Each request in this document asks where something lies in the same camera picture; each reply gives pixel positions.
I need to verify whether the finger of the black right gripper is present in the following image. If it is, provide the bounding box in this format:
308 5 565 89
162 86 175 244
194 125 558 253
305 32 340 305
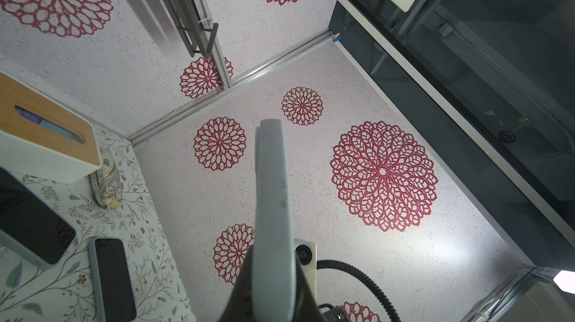
219 247 254 322

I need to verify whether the black phone white case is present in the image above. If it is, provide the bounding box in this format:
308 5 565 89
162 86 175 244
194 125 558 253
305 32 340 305
252 119 296 321

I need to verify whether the black phone clear case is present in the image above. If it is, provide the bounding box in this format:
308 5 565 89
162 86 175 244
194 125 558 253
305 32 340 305
88 237 137 322

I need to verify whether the map print glasses case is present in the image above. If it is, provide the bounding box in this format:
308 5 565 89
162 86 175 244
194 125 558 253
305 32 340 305
89 147 123 211

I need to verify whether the black phone light blue case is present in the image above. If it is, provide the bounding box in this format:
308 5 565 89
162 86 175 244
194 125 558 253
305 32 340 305
1 169 76 270

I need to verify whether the white tissue box wooden lid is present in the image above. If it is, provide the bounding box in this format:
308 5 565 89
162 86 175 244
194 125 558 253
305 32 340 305
1 74 103 184

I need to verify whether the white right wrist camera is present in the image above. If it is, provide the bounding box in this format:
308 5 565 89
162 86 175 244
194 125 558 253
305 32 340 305
293 238 317 299

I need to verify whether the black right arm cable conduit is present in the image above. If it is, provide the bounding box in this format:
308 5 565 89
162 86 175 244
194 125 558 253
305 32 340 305
316 258 403 322

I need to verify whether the grey wall shelf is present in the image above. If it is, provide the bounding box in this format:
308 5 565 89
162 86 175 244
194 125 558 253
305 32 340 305
162 0 219 58

